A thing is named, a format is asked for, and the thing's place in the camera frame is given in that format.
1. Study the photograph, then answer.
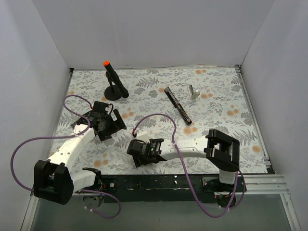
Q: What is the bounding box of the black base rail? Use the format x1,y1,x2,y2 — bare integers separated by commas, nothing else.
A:
74,174,247,205

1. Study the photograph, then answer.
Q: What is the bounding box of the purple cable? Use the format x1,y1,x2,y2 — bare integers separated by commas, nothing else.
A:
132,113,246,218
11,94,121,219

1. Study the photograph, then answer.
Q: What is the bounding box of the grey perforated plate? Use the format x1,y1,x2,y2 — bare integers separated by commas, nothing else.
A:
70,117,84,128

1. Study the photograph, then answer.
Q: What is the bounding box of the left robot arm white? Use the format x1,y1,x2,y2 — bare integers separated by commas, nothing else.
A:
33,101,127,205

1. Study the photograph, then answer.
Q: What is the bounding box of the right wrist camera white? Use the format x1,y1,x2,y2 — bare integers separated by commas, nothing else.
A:
133,129,150,142

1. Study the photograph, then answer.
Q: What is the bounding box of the floral patterned table mat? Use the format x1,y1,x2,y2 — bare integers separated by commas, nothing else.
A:
47,67,268,175

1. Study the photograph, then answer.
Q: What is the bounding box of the black microphone on stand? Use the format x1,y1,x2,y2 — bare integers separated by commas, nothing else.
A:
103,61,129,101

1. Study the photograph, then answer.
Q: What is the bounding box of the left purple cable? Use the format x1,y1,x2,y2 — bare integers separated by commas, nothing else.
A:
11,94,121,219

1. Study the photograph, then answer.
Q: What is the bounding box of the black stapler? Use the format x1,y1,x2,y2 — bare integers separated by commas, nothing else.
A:
164,87,192,126

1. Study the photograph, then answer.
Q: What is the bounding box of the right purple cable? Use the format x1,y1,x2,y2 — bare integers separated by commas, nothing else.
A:
132,113,246,218

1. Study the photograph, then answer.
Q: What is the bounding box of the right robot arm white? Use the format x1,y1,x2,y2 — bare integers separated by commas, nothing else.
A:
127,129,240,191

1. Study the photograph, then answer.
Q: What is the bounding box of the beige stapler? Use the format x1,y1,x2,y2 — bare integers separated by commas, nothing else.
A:
188,85,200,100

